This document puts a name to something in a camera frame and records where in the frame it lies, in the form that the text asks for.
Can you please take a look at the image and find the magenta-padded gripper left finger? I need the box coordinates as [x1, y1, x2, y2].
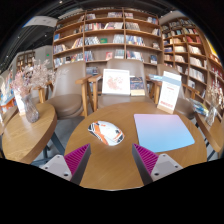
[41, 143, 92, 186]

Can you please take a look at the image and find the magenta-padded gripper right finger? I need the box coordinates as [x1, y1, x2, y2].
[131, 143, 184, 186]

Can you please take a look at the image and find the white orange patterned computer mouse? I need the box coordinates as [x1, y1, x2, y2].
[87, 120, 126, 147]

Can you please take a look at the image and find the light blue purple mouse pad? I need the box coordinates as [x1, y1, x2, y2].
[133, 113, 196, 154]

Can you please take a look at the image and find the round wooden side table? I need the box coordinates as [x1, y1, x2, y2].
[1, 101, 58, 165]
[194, 111, 224, 154]

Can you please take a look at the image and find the glass vase with pink flowers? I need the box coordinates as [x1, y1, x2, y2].
[9, 58, 56, 124]

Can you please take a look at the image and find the beige armchair with wooden arms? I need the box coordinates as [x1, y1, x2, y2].
[87, 58, 161, 113]
[148, 63, 201, 120]
[33, 60, 93, 121]

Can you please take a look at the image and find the colourful stack of books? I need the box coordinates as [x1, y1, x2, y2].
[189, 98, 210, 118]

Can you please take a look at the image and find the white sign on wooden base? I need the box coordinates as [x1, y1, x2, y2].
[156, 70, 183, 115]

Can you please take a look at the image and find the small white table card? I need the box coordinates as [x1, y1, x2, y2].
[13, 89, 27, 117]

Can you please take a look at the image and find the dark cover book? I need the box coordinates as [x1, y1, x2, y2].
[129, 76, 146, 97]

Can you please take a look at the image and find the flat stack of books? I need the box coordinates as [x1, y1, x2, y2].
[147, 73, 164, 83]

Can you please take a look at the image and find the colourful book display table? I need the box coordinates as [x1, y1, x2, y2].
[0, 69, 17, 113]

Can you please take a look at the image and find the white framed floral picture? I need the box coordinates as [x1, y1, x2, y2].
[101, 68, 131, 96]

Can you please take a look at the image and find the distant wooden book shelf unit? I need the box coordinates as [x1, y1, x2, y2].
[14, 49, 37, 73]

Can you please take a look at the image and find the curved wooden book shelf unit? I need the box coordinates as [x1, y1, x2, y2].
[159, 11, 224, 111]

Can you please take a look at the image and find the large wooden book shelf unit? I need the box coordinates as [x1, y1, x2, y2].
[51, 7, 164, 79]

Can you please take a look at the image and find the white ceiling air unit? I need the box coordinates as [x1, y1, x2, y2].
[58, 8, 84, 19]
[22, 15, 58, 28]

